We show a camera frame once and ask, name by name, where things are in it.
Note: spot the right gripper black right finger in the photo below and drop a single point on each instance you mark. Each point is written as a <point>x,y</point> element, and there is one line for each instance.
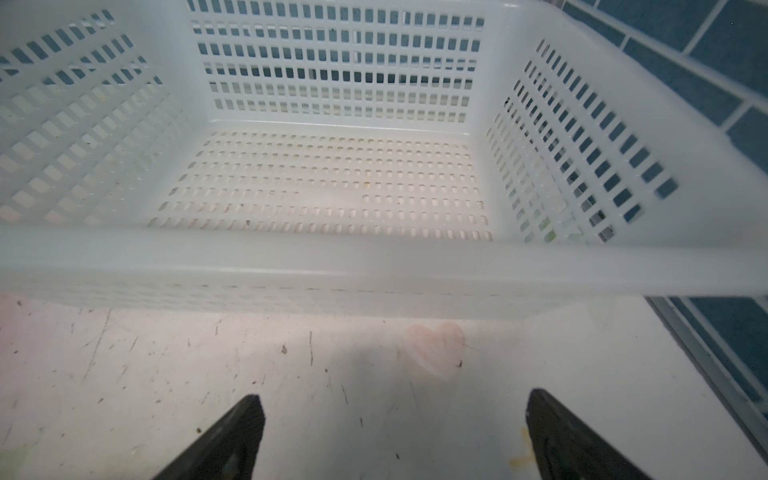
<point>566,448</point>

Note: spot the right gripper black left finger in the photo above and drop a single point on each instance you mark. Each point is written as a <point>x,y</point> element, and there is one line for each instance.
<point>227,450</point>

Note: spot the white plastic basket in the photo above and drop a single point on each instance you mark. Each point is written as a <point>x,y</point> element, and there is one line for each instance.
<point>439,159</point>

